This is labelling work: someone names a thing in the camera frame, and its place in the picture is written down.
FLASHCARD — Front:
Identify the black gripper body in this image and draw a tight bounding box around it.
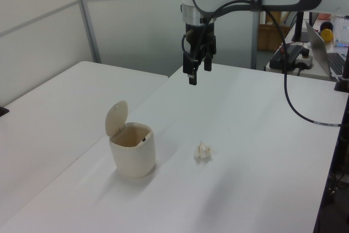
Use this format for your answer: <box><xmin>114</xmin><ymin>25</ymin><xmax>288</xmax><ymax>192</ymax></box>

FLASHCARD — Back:
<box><xmin>185</xmin><ymin>23</ymin><xmax>216</xmax><ymax>57</ymax></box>

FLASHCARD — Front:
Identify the white paper trash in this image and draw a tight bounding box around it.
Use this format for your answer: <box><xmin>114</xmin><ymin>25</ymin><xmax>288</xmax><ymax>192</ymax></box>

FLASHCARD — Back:
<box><xmin>194</xmin><ymin>140</ymin><xmax>213</xmax><ymax>160</ymax></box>

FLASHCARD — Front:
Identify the small white lidded bin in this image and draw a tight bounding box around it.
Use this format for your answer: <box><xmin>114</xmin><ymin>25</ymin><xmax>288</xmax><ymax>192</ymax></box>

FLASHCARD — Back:
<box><xmin>105</xmin><ymin>99</ymin><xmax>157</xmax><ymax>178</ymax></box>

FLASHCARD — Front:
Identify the black power box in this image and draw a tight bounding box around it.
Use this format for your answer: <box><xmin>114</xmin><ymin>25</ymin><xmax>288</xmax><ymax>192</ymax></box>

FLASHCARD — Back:
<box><xmin>269</xmin><ymin>44</ymin><xmax>304</xmax><ymax>70</ymax></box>

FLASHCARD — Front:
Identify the white button box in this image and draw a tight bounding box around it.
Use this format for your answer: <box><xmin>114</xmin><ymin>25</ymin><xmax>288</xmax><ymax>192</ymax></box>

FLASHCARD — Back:
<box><xmin>296</xmin><ymin>48</ymin><xmax>314</xmax><ymax>71</ymax></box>

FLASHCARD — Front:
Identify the black monitor stand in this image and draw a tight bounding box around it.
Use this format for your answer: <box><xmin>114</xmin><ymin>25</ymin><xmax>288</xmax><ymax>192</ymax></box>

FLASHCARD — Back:
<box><xmin>291</xmin><ymin>11</ymin><xmax>310</xmax><ymax>43</ymax></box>

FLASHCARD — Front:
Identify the silver laptop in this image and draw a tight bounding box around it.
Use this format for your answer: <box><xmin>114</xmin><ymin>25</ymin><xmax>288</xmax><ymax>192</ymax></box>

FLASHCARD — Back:
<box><xmin>304</xmin><ymin>21</ymin><xmax>347</xmax><ymax>82</ymax></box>

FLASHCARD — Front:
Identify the yellow ball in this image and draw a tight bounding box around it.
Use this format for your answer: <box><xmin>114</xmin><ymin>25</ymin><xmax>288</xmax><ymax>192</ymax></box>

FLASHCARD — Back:
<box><xmin>320</xmin><ymin>28</ymin><xmax>334</xmax><ymax>44</ymax></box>

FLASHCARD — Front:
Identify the pink container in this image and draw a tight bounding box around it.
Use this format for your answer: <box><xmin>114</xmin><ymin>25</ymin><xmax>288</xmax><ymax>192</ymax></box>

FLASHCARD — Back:
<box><xmin>317</xmin><ymin>11</ymin><xmax>333</xmax><ymax>22</ymax></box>

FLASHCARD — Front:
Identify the grey partition post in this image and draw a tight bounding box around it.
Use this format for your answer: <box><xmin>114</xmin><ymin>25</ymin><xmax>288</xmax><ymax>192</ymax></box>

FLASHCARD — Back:
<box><xmin>251</xmin><ymin>11</ymin><xmax>260</xmax><ymax>69</ymax></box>

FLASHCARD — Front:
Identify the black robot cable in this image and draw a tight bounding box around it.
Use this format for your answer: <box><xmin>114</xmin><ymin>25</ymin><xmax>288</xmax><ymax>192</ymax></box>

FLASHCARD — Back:
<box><xmin>182</xmin><ymin>0</ymin><xmax>342</xmax><ymax>129</ymax></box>

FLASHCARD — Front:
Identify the black mount pole with clamp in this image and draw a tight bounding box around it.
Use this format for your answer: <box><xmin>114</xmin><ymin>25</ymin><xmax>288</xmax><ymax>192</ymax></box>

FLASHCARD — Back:
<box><xmin>334</xmin><ymin>44</ymin><xmax>349</xmax><ymax>92</ymax></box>

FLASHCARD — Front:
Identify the black table frame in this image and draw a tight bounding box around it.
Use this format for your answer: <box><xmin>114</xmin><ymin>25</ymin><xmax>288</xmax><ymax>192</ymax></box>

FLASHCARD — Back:
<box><xmin>312</xmin><ymin>112</ymin><xmax>349</xmax><ymax>233</ymax></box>

